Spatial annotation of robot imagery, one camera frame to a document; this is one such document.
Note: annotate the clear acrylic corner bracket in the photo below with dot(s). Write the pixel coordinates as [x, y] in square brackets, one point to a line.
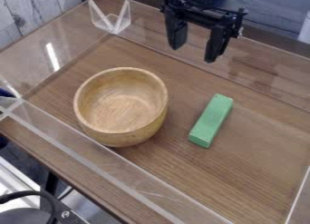
[109, 23]

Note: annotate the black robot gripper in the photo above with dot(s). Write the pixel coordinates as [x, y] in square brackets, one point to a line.
[208, 14]

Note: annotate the black metal table leg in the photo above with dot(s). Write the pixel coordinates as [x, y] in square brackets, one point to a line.
[51, 183]

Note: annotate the green rectangular block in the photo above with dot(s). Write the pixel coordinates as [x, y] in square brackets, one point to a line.
[210, 121]

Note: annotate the blue object at left edge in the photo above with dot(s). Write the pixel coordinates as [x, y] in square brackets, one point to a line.
[5, 93]

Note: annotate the brown wooden bowl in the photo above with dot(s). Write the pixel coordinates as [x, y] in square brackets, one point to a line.
[120, 106]

